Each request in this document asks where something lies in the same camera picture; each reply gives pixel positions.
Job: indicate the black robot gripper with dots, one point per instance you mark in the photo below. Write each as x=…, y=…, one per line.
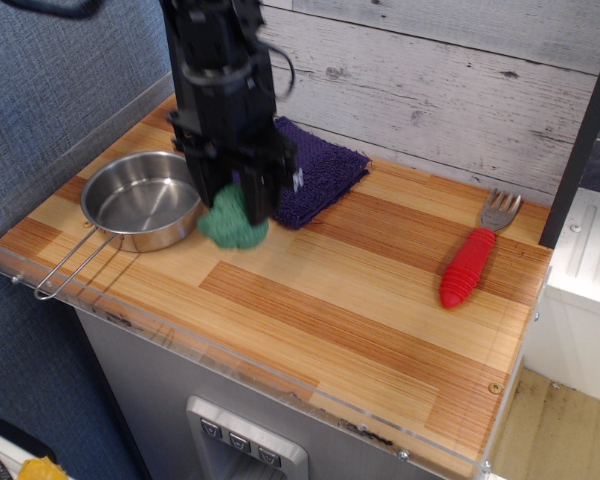
x=224, y=124

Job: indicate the green toy vegetable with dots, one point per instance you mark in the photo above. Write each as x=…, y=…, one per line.
x=227, y=222

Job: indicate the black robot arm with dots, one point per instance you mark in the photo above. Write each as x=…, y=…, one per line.
x=213, y=35

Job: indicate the purple folded cloth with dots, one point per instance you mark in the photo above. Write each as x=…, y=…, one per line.
x=329, y=172

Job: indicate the silver toy fridge cabinet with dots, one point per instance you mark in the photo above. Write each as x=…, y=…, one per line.
x=152, y=384

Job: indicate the grey dispenser button panel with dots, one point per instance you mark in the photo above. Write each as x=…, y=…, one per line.
x=231, y=447

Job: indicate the yellow object bottom left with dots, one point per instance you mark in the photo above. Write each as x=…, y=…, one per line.
x=41, y=469

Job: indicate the clear acrylic table guard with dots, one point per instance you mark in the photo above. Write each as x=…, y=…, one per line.
x=343, y=315

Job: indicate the white toy sink unit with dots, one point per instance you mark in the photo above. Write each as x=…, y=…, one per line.
x=563, y=339

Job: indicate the steel pan with wire handle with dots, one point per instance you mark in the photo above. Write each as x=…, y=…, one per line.
x=142, y=202

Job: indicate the fork with red handle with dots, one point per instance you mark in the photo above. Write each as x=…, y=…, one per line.
x=463, y=273

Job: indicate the black frame post right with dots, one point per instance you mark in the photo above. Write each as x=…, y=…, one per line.
x=574, y=170

